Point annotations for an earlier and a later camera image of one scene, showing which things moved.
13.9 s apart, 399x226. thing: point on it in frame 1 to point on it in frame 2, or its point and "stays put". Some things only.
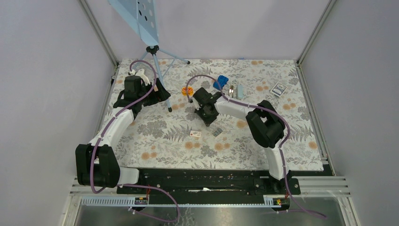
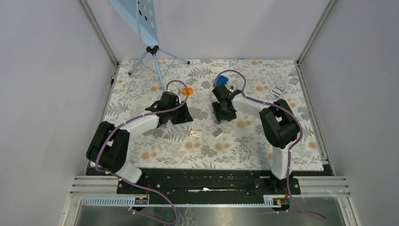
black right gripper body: x=208 y=118 to x=220 y=114
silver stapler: x=239 y=91 stays put
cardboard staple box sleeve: x=195 y=133 stays put
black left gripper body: x=156 y=96 to x=177 y=103
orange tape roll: x=190 y=91 stays put
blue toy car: x=221 y=81 stays put
